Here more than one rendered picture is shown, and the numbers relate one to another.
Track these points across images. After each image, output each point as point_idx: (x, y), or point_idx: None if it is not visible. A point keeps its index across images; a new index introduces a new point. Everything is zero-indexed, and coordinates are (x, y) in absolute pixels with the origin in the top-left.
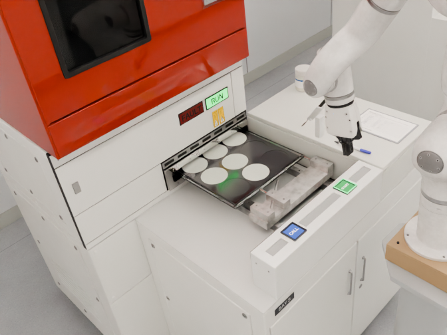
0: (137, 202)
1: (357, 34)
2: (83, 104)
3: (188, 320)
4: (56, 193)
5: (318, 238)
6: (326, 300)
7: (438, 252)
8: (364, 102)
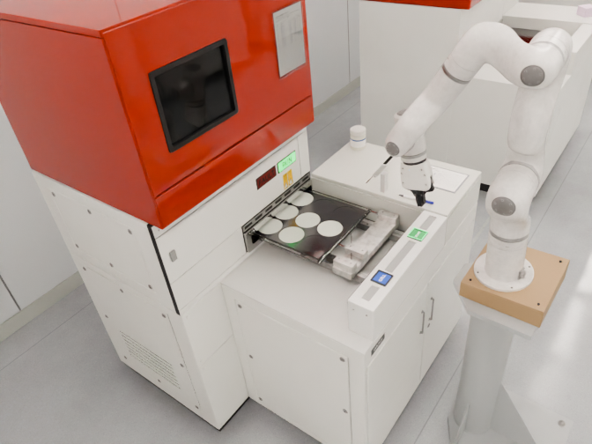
0: (222, 265)
1: (434, 100)
2: (183, 175)
3: (274, 375)
4: (150, 263)
5: (403, 282)
6: (405, 340)
7: (506, 284)
8: None
